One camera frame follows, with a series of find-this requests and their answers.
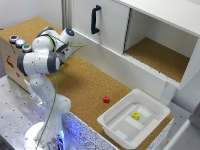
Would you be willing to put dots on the white plastic box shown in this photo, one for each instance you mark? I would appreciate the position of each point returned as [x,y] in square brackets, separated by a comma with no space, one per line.
[133,118]

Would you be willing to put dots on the blue button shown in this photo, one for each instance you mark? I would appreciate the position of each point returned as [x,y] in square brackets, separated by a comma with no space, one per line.
[20,42]

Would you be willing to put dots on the pink block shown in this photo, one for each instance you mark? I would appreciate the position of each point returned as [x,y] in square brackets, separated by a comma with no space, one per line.
[106,99]

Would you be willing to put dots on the red button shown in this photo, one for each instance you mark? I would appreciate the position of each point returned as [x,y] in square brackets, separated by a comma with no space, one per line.
[13,38]

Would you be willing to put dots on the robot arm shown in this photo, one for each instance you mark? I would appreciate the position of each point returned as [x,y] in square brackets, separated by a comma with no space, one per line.
[40,63]

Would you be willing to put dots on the white sliding door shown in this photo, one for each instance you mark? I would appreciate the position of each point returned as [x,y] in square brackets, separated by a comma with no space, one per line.
[107,24]

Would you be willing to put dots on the green button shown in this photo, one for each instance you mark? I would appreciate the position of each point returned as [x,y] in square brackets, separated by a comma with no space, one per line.
[26,47]

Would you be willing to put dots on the white cabinet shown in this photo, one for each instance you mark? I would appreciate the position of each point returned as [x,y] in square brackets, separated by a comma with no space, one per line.
[156,50]

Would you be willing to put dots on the yellow block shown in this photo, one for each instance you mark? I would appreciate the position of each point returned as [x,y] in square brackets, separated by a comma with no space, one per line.
[135,115]

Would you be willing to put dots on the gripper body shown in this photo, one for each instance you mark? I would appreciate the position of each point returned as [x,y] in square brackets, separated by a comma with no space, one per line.
[63,52]

